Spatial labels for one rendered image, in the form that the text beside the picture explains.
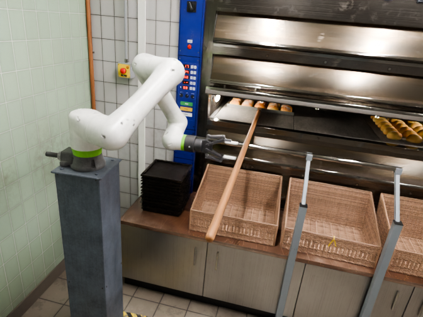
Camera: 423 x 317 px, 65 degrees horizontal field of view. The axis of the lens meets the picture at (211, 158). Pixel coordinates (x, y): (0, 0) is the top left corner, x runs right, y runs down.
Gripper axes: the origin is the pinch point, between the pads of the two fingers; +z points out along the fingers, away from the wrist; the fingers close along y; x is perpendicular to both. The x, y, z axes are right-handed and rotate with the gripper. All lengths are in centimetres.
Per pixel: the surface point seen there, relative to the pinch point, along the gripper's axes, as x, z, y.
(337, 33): -57, 48, -63
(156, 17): -56, -67, -63
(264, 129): -56, 14, 2
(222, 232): -6, -1, 58
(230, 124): -56, -11, 2
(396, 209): -3, 90, 19
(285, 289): 5, 42, 82
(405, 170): -56, 109, 17
